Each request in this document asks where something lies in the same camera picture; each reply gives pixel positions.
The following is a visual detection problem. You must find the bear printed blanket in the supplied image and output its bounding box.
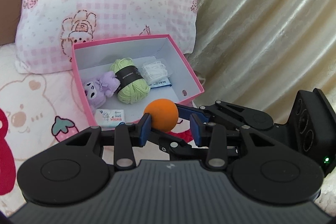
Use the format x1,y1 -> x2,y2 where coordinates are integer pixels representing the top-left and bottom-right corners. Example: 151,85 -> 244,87
0,43 -> 205,198

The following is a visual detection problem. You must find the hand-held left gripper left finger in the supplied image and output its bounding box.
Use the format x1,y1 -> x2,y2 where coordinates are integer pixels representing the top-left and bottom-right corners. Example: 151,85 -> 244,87
66,114 -> 152,170

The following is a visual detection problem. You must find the green yarn ball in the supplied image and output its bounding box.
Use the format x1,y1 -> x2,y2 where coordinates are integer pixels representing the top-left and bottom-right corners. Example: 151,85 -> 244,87
110,56 -> 151,105

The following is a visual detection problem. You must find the clear packet with orange label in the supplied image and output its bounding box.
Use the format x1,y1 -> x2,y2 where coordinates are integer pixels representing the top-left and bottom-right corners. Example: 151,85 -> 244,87
142,59 -> 174,85

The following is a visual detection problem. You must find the orange ball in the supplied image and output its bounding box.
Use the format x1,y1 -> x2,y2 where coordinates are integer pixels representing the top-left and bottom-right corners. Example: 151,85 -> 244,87
144,98 -> 179,133

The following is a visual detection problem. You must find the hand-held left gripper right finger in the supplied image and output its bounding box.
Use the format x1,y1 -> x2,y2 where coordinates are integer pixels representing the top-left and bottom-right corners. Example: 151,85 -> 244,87
191,114 -> 267,170

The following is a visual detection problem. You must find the purple plush toy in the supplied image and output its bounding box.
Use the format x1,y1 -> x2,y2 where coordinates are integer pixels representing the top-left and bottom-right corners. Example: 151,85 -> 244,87
83,71 -> 122,111

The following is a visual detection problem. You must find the white tissue packet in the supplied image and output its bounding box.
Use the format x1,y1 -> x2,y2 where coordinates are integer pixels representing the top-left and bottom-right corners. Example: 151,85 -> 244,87
95,108 -> 126,127

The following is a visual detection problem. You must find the pink cardboard box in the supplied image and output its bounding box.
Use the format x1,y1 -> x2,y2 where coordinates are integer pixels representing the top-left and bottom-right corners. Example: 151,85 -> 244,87
71,34 -> 205,127

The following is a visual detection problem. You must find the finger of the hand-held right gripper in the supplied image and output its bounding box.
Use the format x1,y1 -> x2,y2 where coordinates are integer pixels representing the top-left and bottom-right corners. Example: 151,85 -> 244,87
150,131 -> 210,159
175,100 -> 249,127

